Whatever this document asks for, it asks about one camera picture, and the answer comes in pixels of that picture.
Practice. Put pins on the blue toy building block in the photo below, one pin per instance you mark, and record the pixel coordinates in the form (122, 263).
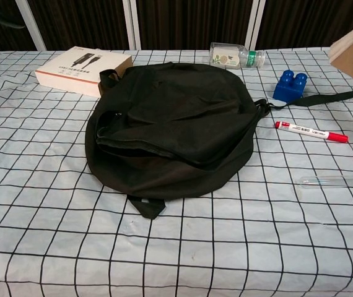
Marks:
(288, 88)

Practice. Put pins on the black backpack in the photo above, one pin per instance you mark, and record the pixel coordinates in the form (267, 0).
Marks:
(176, 130)

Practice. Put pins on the clear plastic bottle green cap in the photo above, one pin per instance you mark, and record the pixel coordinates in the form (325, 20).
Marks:
(232, 55)

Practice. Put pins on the red and white marker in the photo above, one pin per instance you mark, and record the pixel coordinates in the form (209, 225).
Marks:
(309, 131)

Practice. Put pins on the white black-checked tablecloth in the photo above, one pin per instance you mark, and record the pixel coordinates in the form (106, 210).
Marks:
(71, 216)

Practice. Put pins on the white partition post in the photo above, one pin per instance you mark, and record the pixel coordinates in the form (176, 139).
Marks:
(131, 24)
(32, 24)
(254, 23)

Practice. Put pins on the clear glass test tube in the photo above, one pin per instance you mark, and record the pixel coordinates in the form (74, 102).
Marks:
(337, 181)

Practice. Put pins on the dark ribbed partition panel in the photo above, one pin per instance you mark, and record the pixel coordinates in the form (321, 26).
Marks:
(195, 23)
(0, 24)
(80, 23)
(312, 21)

